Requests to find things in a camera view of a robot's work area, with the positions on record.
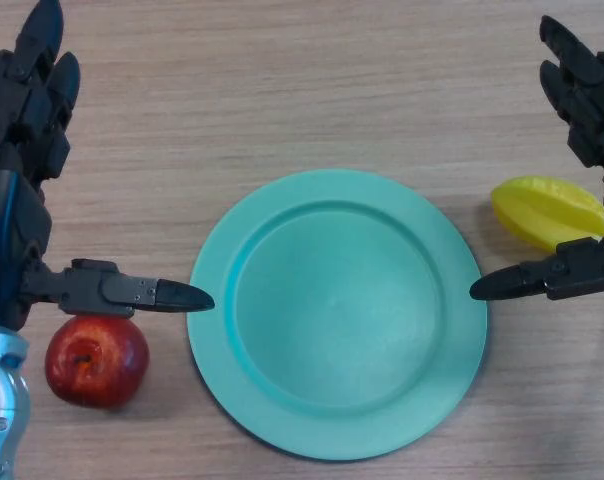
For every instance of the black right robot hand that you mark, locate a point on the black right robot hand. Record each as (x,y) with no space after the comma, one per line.
(587,90)

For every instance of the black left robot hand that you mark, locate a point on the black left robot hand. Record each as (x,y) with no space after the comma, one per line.
(12,220)

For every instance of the yellow starfruit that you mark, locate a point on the yellow starfruit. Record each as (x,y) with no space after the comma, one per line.
(547,210)

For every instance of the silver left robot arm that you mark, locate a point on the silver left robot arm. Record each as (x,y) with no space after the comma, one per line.
(4,415)

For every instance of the green round plate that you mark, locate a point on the green round plate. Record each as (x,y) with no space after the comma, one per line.
(337,310)

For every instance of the red apple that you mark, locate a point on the red apple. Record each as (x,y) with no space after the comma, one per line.
(97,365)

